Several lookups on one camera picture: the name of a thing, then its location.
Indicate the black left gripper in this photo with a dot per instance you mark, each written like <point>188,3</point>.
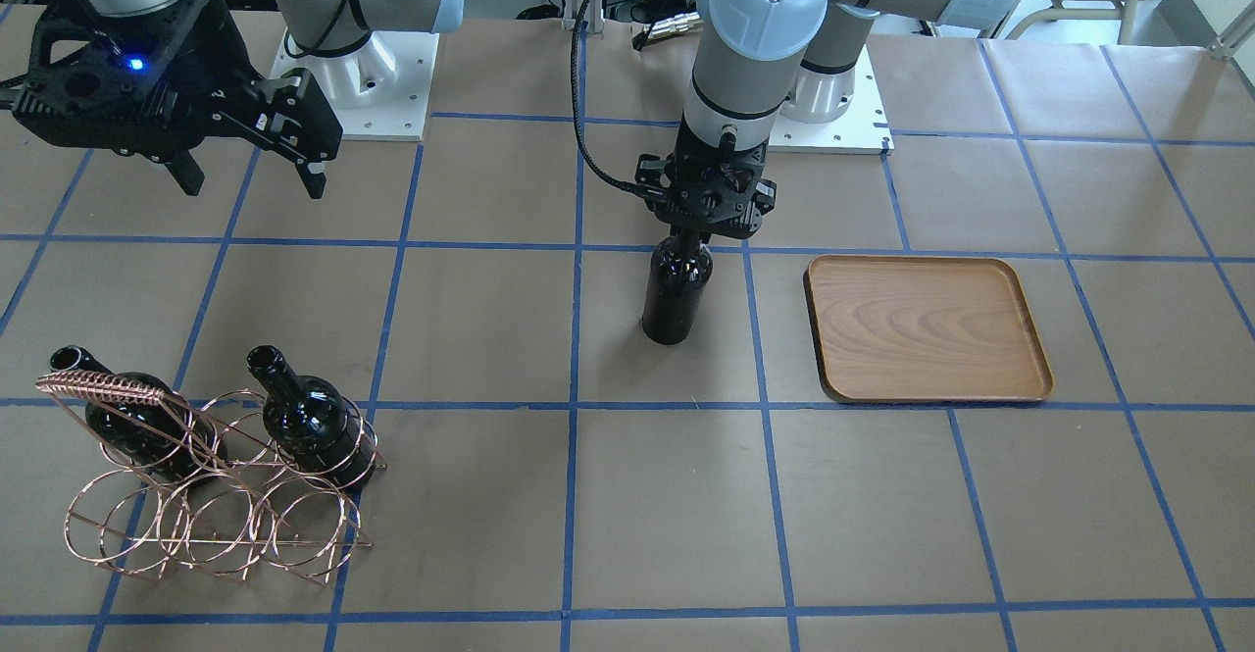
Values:
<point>648,174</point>

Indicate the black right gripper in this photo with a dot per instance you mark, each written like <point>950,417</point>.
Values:
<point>218,57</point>

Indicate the dark wine bottle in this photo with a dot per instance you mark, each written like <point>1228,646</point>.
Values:
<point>311,424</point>
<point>680,268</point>
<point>132,417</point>

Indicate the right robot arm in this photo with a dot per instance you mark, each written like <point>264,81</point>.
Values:
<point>323,28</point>

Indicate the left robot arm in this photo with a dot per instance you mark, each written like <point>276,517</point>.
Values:
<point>747,58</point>

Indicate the wooden tray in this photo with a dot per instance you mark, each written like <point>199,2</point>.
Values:
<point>919,329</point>

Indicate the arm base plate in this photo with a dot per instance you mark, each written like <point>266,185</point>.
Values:
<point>379,93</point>
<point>862,128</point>

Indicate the copper wire bottle basket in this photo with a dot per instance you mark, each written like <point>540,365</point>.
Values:
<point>247,507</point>

